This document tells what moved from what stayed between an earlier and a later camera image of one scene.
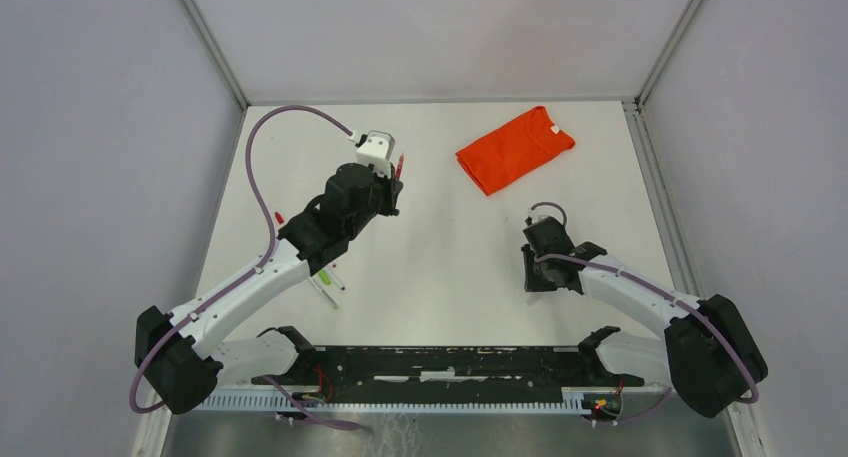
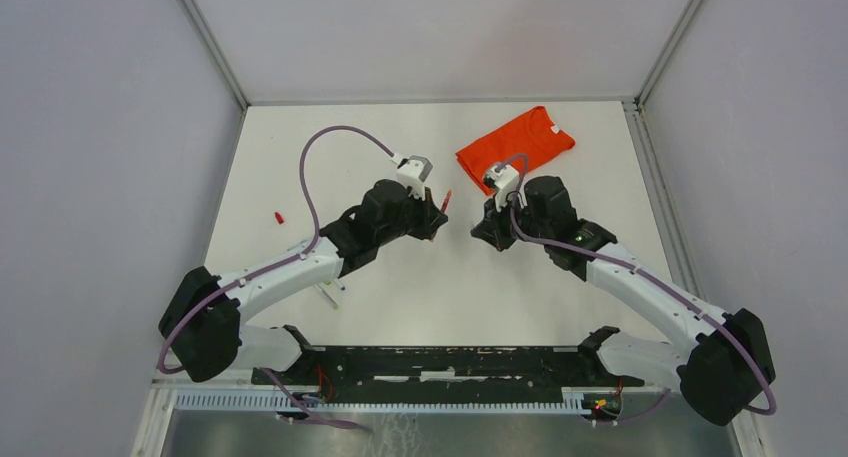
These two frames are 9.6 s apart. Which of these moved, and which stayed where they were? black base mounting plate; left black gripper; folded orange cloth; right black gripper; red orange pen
Moved: left black gripper; red orange pen; right black gripper
Stayed: folded orange cloth; black base mounting plate
